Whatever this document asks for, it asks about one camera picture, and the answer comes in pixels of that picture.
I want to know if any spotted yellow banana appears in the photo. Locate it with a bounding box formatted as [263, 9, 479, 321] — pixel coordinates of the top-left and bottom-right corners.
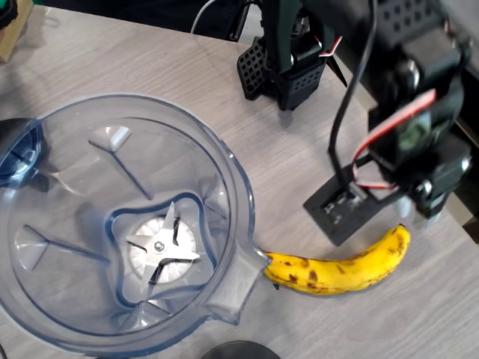
[261, 223, 412, 296]

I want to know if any steel blender blade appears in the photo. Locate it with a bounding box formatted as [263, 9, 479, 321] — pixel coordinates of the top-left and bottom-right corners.
[125, 200, 201, 295]

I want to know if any clear plastic blender jar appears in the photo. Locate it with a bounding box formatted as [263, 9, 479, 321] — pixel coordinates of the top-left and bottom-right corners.
[0, 93, 272, 358]

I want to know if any black table clamp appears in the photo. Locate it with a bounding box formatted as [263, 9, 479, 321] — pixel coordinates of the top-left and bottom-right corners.
[325, 55, 349, 89]

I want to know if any black round lid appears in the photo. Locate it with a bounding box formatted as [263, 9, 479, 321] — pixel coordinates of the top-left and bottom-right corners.
[201, 340, 281, 359]

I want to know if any light wooden box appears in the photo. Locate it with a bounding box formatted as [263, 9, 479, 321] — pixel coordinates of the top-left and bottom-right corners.
[0, 0, 34, 64]

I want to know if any dark object on box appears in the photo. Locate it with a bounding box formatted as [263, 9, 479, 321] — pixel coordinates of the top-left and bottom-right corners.
[0, 0, 19, 29]

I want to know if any brown wooden rail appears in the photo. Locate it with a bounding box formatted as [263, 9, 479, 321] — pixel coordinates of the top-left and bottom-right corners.
[454, 117, 479, 149]

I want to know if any red gripper servo wire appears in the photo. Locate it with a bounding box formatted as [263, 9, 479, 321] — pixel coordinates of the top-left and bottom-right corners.
[351, 88, 438, 191]

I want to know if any black camera cable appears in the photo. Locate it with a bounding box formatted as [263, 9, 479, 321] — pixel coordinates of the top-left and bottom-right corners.
[327, 0, 379, 195]

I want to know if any red white servo wire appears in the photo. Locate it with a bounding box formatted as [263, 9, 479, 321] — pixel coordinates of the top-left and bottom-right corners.
[317, 35, 344, 60]

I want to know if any white cable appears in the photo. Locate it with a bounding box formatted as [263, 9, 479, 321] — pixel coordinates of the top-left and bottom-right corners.
[189, 0, 218, 35]

